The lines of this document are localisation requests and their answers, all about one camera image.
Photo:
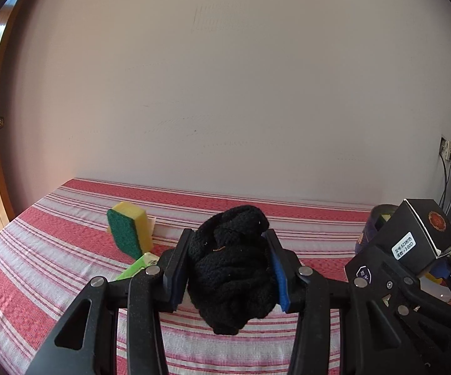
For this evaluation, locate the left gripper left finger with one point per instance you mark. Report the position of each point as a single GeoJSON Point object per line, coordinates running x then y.
{"type": "Point", "coordinates": [108, 316]}

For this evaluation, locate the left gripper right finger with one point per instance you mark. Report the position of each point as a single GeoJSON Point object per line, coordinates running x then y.
{"type": "Point", "coordinates": [306, 292]}

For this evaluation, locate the green tissue pack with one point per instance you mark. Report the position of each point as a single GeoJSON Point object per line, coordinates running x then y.
{"type": "Point", "coordinates": [146, 260]}

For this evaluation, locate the black knitted sock ball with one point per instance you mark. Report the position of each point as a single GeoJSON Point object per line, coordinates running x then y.
{"type": "Point", "coordinates": [232, 278]}

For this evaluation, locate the black red carton box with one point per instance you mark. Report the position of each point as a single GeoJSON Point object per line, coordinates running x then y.
{"type": "Point", "coordinates": [417, 234]}

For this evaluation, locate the beige snack packet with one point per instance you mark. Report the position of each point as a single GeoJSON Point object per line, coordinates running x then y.
{"type": "Point", "coordinates": [151, 224]}

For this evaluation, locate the round metal cookie tin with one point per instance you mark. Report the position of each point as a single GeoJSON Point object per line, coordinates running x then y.
{"type": "Point", "coordinates": [378, 217]}

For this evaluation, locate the striped red white tablecloth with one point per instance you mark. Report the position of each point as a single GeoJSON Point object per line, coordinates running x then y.
{"type": "Point", "coordinates": [50, 251]}

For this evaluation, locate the white wall socket adapter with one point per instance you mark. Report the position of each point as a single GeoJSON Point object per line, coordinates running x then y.
{"type": "Point", "coordinates": [445, 149]}

